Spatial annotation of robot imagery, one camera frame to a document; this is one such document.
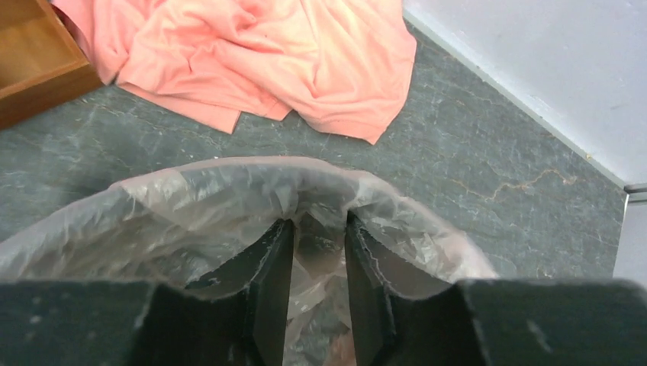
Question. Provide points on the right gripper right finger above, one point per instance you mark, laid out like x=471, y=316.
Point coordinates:
x=400, y=314

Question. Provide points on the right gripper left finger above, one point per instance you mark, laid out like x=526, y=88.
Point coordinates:
x=233, y=315

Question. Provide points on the pink plastic trash bag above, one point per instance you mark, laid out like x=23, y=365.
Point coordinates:
x=76, y=286

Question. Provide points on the salmon pink cloth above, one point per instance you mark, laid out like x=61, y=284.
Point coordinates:
x=344, y=66

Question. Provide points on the orange compartment tray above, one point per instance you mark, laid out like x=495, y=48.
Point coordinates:
x=41, y=64

